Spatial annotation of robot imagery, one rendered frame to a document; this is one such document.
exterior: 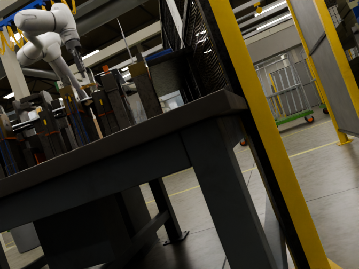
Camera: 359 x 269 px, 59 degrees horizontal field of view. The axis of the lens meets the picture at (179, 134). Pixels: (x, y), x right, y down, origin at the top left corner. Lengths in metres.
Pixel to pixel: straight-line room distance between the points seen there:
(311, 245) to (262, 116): 0.49
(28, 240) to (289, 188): 4.03
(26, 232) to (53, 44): 3.01
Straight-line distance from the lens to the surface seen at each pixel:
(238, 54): 1.19
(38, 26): 1.74
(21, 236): 4.82
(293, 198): 1.21
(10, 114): 2.15
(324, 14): 2.74
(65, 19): 1.80
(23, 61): 2.29
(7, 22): 5.38
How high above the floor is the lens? 0.63
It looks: 1 degrees up
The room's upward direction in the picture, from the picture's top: 20 degrees counter-clockwise
